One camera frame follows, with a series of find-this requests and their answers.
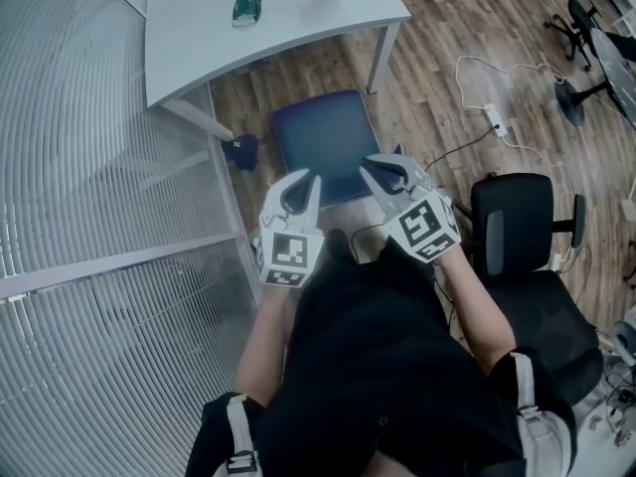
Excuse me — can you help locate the tangle of black cables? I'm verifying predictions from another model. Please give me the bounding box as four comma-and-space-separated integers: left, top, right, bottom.
603, 370, 636, 446

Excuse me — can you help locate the black mesh office chair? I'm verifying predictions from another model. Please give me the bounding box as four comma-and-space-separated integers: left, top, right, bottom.
469, 172, 605, 409

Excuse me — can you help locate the black swivel office chair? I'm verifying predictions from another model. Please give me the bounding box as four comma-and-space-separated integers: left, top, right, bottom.
544, 0, 602, 72

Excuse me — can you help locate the person's left forearm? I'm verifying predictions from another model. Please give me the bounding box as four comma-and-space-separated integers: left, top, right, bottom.
234, 283, 299, 406

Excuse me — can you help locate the grey white device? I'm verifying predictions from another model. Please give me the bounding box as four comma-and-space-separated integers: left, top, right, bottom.
610, 320, 636, 367

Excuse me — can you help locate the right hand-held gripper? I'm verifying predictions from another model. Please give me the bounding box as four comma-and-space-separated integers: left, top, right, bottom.
359, 153, 463, 265

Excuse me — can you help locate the black cable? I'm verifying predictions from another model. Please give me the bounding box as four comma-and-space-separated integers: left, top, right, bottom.
424, 125, 500, 173

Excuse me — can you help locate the white power strip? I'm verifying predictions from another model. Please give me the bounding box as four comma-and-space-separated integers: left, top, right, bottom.
482, 102, 509, 137

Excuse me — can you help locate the round table with black base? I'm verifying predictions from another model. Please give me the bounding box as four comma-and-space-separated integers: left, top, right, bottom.
554, 30, 636, 128

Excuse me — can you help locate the blue padded chair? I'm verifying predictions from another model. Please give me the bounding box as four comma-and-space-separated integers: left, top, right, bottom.
270, 88, 384, 213

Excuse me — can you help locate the dark blue bag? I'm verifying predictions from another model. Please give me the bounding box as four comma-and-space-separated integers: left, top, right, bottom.
222, 134, 260, 172

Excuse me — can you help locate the white cable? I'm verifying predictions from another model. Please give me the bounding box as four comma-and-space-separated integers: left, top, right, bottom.
455, 55, 567, 113
501, 134, 577, 208

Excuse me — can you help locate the person's black shoe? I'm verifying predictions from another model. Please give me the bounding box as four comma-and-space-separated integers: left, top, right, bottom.
325, 229, 355, 262

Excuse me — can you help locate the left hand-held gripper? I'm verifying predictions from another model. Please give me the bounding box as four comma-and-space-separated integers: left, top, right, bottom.
257, 168, 325, 287

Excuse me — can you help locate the person's right forearm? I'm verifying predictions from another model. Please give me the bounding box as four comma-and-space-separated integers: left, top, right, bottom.
436, 255, 518, 372

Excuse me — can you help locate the person's black clothing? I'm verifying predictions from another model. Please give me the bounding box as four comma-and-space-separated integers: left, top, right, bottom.
186, 238, 577, 477

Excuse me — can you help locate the grey backpack strap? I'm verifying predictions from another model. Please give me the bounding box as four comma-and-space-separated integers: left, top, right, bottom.
511, 353, 572, 477
226, 394, 259, 477

